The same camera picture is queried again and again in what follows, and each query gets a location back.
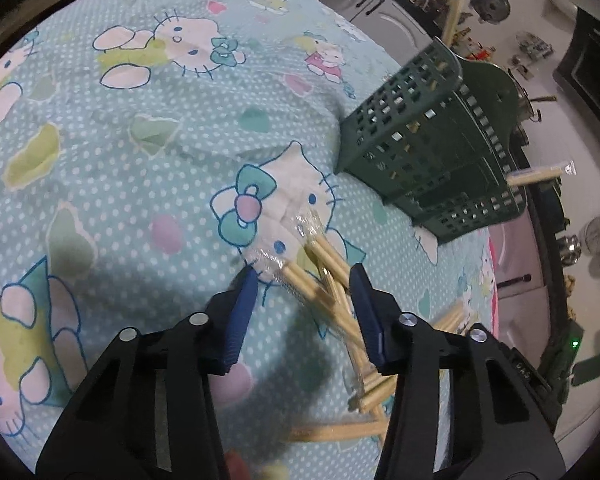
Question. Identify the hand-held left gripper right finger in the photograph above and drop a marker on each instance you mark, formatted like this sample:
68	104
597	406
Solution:
367	320

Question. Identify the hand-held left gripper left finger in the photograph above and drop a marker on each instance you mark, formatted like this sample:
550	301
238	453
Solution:
240	320

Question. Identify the bamboo chopsticks pair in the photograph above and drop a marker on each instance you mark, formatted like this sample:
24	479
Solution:
330	432
450	320
535	174
305	285
452	15
375	395
325	255

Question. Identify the green plastic utensil basket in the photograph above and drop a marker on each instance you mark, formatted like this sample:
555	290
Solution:
420	125

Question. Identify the hanging kitchen utensils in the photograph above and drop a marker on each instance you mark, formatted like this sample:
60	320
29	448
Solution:
534	47

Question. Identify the small steel pot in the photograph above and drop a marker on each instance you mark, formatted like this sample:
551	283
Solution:
570	250

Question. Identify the pink blanket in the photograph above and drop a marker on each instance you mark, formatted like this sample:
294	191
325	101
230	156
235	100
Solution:
492	260

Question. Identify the cat printed teal blanket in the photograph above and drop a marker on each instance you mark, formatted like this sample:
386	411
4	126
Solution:
130	210

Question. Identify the group of condiment bottles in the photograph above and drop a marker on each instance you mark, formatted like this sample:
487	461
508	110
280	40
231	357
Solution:
472	45

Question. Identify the black range hood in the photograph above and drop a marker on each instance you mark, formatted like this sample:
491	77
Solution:
595	70

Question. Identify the steel pot lid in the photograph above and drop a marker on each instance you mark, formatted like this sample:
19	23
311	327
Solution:
491	5

